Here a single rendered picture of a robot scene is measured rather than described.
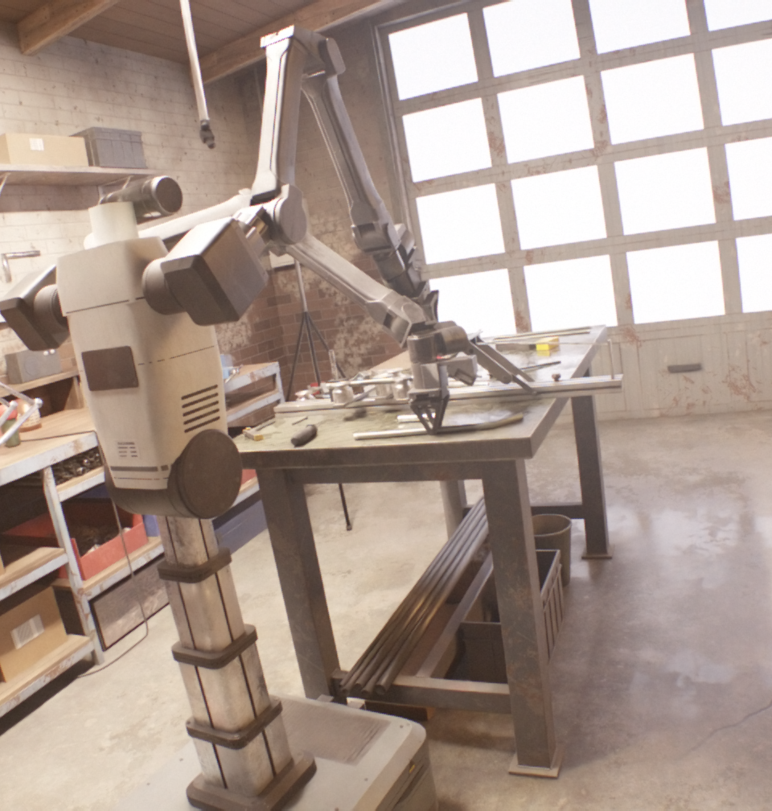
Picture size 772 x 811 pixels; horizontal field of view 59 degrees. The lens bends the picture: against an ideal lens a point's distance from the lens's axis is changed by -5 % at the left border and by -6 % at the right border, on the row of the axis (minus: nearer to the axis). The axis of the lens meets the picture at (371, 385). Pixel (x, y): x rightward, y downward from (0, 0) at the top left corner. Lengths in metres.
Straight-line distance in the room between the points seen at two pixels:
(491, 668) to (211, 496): 1.14
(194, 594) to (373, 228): 0.80
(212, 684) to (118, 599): 1.59
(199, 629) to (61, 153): 2.67
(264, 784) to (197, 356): 0.84
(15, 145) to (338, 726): 2.72
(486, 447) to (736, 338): 3.44
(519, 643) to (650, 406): 3.27
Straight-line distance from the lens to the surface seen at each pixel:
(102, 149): 3.82
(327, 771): 1.61
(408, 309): 1.48
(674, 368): 4.72
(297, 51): 1.38
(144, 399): 1.20
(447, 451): 1.44
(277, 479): 1.77
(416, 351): 1.45
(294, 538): 1.81
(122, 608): 2.99
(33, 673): 2.70
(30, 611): 2.72
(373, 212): 1.48
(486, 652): 2.11
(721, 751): 1.97
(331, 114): 1.45
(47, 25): 3.95
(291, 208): 1.21
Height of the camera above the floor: 1.25
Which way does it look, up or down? 10 degrees down
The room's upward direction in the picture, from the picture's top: 10 degrees counter-clockwise
